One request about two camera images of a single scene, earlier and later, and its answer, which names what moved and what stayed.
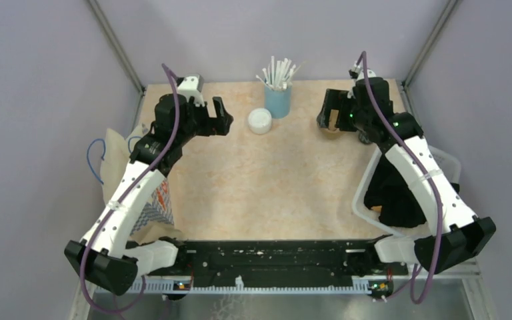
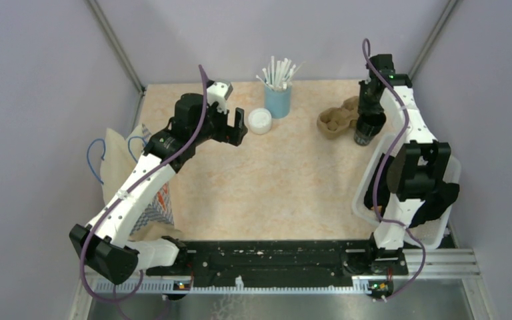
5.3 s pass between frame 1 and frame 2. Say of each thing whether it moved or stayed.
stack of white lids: stayed
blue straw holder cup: stayed
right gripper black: moved
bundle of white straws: stayed
